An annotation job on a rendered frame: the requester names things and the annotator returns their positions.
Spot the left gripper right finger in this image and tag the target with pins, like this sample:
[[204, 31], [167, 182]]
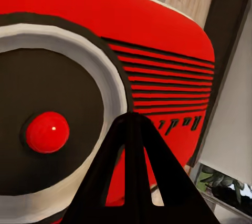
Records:
[[183, 203]]

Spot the radio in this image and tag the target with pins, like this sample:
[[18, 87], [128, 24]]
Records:
[[68, 68]]

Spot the fixed window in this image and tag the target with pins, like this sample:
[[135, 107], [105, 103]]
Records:
[[222, 188]]

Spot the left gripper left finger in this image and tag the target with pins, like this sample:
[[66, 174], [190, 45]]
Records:
[[88, 204]]

